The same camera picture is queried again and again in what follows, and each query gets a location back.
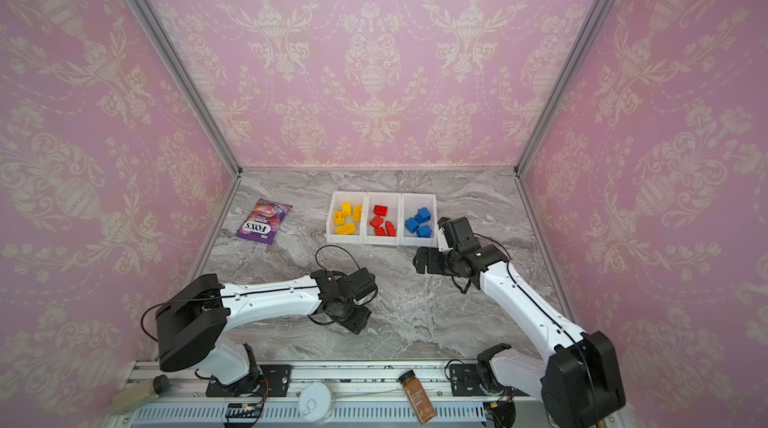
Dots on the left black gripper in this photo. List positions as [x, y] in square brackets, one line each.
[361, 323]

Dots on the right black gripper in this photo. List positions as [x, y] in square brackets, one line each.
[435, 260]

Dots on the red arch lego brick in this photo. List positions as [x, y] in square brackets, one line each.
[390, 229]

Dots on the white bin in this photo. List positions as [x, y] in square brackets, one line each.
[410, 203]
[392, 201]
[356, 198]

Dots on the blue long lego brick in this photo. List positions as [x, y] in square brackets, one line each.
[424, 231]

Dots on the blue lego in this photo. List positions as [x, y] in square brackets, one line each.
[423, 215]
[411, 225]

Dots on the yellow long lego brick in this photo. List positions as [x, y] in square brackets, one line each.
[357, 213]

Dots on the yellow square lego brick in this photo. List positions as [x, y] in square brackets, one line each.
[346, 209]

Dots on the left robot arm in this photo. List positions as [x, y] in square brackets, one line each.
[192, 326]

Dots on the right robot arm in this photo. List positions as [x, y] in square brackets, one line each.
[576, 374]

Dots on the white round disc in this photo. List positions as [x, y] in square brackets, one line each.
[316, 402]

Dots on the spice jar brown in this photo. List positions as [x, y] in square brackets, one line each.
[417, 397]

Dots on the purple candy bag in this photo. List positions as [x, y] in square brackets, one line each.
[263, 222]

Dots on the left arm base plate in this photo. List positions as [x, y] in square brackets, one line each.
[273, 380]

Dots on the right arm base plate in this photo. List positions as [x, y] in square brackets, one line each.
[465, 380]

